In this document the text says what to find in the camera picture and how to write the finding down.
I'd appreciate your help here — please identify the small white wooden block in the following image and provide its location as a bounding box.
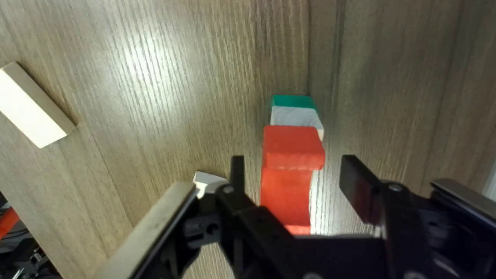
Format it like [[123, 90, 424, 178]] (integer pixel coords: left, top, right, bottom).
[[192, 171, 229, 199]]

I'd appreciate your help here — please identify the green wooden block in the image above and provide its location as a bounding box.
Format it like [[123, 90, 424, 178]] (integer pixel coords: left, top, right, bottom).
[[270, 95, 325, 141]]

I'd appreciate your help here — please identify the orange tool handle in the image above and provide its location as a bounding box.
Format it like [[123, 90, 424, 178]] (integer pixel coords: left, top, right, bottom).
[[0, 207, 21, 239]]

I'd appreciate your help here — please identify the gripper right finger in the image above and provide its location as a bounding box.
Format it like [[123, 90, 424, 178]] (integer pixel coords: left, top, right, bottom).
[[339, 155, 496, 279]]

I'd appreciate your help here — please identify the long natural wooden block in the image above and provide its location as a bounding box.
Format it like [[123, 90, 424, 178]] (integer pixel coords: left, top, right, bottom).
[[0, 61, 76, 149]]

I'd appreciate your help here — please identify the red wooden block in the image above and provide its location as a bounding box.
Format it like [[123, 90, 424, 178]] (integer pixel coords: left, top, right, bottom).
[[262, 125, 326, 171], [260, 167, 313, 236]]

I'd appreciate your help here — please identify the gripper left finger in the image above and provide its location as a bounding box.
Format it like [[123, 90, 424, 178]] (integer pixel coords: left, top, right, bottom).
[[92, 155, 299, 279]]

